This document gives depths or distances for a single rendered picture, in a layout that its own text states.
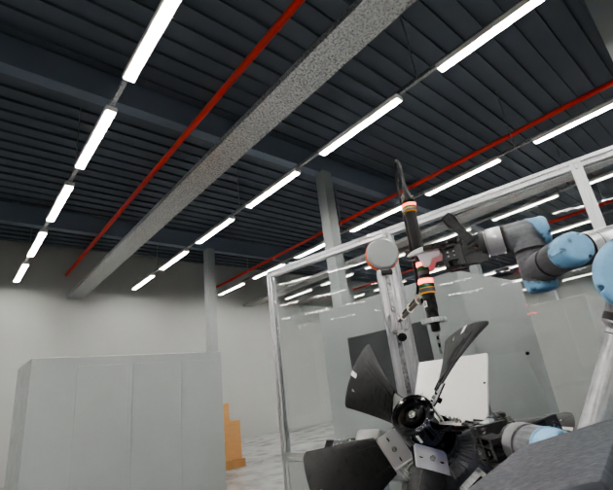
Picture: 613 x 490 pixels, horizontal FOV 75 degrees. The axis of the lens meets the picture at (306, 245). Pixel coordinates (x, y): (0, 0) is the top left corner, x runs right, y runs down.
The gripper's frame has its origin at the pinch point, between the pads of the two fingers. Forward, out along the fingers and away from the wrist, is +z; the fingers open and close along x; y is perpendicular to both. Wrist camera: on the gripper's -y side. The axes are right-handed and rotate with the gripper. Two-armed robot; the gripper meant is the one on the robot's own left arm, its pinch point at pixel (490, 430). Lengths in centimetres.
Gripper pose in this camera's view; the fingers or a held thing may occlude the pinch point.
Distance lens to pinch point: 109.7
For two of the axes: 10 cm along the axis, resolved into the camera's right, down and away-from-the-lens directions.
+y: -9.7, 2.2, -0.3
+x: 2.2, 9.2, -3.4
